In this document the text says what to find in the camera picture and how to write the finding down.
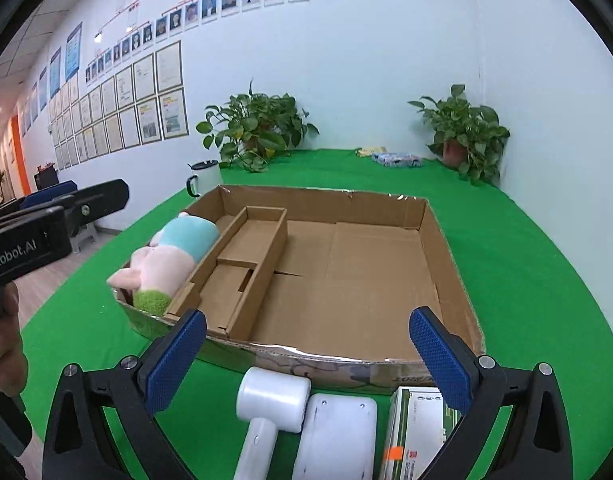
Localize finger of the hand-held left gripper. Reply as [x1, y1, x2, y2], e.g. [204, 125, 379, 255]
[0, 181, 80, 226]
[61, 178, 130, 236]

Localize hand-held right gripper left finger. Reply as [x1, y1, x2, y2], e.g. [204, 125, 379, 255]
[40, 306, 208, 480]

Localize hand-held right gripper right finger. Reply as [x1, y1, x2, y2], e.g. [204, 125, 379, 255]
[409, 306, 576, 480]

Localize green white medicine box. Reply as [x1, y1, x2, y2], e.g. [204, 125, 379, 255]
[379, 386, 462, 480]

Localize pink blue green plush toy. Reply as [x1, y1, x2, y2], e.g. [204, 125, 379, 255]
[106, 212, 221, 316]

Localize white hair dryer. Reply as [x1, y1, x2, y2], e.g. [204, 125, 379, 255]
[234, 366, 312, 480]

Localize large cardboard box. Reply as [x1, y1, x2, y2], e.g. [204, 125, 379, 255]
[109, 185, 487, 393]

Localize white rounded case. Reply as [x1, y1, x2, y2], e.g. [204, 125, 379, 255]
[292, 394, 378, 480]

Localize brown cardboard divider tray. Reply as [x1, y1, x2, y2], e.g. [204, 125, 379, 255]
[164, 205, 290, 339]

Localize person's left hand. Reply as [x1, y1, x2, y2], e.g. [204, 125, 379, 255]
[0, 280, 30, 406]

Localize black cabinet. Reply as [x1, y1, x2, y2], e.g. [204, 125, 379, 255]
[34, 165, 60, 192]

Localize grey plastic stool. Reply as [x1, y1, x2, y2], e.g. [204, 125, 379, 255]
[69, 221, 100, 256]

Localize green table cloth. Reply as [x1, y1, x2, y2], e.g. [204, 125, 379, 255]
[19, 147, 613, 480]

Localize row of blue notice boards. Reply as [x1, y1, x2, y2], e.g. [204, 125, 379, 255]
[21, 21, 83, 136]

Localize potted green plant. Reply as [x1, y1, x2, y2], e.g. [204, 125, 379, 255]
[196, 79, 319, 173]
[407, 84, 511, 187]

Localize blue patterned tissue packet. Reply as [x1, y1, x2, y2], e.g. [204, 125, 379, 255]
[371, 151, 423, 168]

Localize orange wall panel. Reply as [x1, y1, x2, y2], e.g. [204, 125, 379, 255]
[10, 117, 25, 196]

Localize white mug with black handle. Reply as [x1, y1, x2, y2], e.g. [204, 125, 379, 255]
[186, 160, 223, 198]

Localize group of framed wall certificates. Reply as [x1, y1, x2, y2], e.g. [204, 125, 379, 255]
[49, 40, 190, 171]

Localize wall chart of portrait photos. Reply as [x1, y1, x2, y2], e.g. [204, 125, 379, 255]
[85, 0, 310, 86]

